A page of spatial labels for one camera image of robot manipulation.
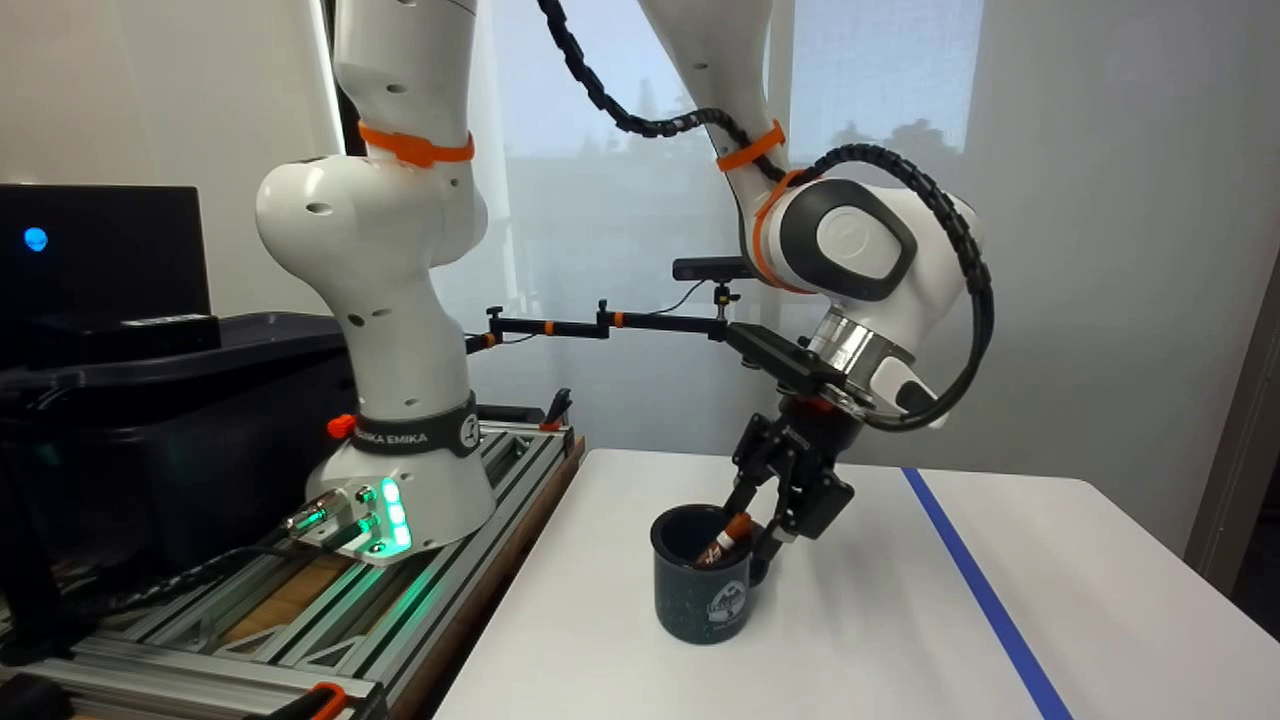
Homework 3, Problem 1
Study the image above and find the black computer monitor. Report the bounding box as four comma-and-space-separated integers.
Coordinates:
0, 183, 207, 320

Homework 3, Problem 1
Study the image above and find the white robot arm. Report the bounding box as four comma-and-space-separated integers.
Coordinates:
256, 0, 996, 565

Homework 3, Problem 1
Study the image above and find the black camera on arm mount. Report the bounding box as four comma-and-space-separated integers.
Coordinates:
463, 254, 757, 356

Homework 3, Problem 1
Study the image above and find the blue tape strip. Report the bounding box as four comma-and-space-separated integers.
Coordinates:
898, 466, 1070, 720

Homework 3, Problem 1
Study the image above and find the black corrugated cable conduit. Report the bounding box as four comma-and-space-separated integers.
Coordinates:
534, 0, 1001, 435

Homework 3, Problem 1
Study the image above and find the dark blue cup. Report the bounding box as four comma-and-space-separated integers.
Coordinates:
649, 504, 760, 643

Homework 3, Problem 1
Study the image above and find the aluminium extrusion base frame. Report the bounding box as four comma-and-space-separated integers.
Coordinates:
3, 423, 583, 720

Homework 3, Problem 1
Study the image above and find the black cabinet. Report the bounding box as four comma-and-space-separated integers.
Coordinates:
0, 310, 356, 656

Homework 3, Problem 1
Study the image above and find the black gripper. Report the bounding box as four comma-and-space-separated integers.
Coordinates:
719, 324, 854, 544

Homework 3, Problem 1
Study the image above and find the brown marker pen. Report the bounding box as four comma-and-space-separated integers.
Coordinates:
695, 511, 757, 566

